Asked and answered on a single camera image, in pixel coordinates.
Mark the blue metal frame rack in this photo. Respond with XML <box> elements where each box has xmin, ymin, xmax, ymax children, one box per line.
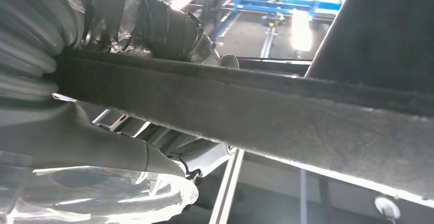
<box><xmin>145</xmin><ymin>0</ymin><xmax>343</xmax><ymax>43</ymax></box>

